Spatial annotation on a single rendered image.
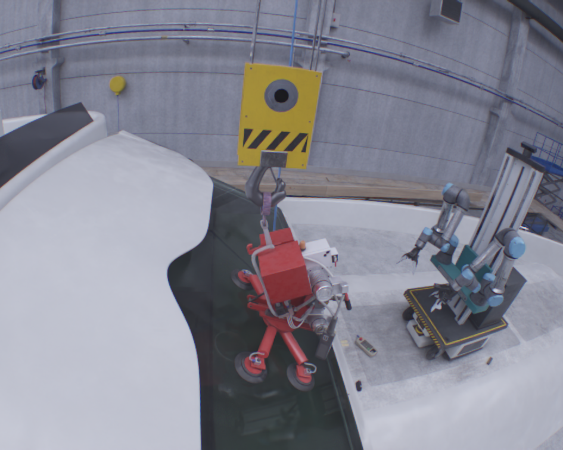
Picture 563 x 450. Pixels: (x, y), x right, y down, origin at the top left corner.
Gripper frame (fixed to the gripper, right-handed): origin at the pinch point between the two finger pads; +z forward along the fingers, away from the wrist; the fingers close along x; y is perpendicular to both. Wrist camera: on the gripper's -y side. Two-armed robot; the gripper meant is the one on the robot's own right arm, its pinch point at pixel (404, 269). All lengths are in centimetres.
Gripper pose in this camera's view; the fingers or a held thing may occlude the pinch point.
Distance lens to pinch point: 238.3
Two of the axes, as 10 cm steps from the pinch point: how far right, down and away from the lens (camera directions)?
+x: -6.7, -5.0, 5.5
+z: -4.5, 8.6, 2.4
